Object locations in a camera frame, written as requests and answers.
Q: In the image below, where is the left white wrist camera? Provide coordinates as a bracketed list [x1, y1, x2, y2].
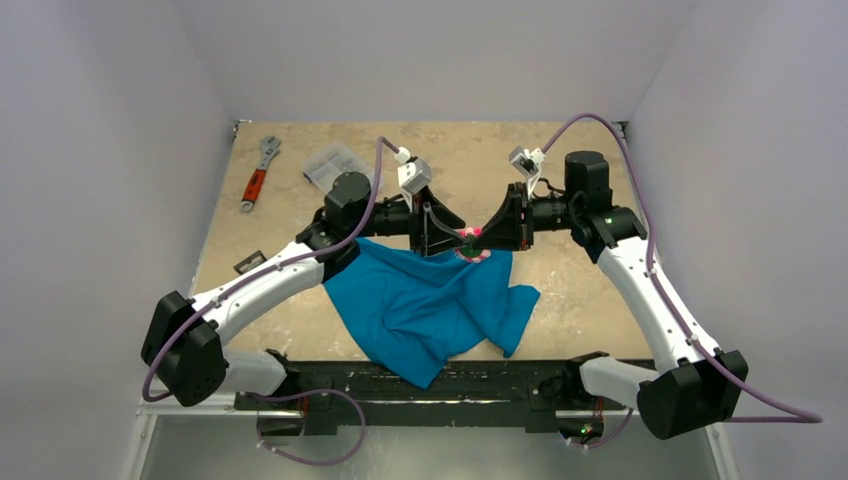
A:
[394, 146, 433, 209]

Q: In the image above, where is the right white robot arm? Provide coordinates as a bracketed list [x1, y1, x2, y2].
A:
[472, 147, 748, 439]

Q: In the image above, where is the small black square frame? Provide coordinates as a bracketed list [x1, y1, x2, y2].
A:
[233, 250, 267, 275]

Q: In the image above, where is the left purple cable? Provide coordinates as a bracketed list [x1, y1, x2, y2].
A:
[141, 136, 402, 403]

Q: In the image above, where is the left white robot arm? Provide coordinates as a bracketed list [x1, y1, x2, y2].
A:
[141, 173, 466, 409]

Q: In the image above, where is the blue t-shirt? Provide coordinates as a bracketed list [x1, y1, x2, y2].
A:
[324, 239, 540, 389]

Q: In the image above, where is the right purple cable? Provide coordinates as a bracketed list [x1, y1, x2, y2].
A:
[539, 112, 823, 425]

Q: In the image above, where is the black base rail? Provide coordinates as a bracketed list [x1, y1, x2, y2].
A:
[234, 360, 627, 436]

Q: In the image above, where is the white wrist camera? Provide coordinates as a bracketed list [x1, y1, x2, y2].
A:
[394, 146, 433, 209]
[509, 146, 546, 196]

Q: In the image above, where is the clear plastic organizer box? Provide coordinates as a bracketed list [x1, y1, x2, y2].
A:
[302, 141, 374, 193]

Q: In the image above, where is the aluminium frame rail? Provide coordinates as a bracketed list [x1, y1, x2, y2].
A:
[121, 395, 739, 479]

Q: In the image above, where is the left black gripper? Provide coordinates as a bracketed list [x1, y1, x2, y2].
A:
[350, 184, 468, 256]

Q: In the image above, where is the red handled adjustable wrench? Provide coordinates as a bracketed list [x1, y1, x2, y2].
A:
[239, 135, 281, 213]

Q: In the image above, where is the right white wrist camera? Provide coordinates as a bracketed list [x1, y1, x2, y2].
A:
[509, 146, 546, 196]

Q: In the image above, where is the purple cable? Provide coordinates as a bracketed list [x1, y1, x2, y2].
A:
[539, 112, 823, 425]
[141, 136, 402, 403]

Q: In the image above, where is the pink flower brooch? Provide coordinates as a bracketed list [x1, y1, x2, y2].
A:
[454, 227, 492, 263]

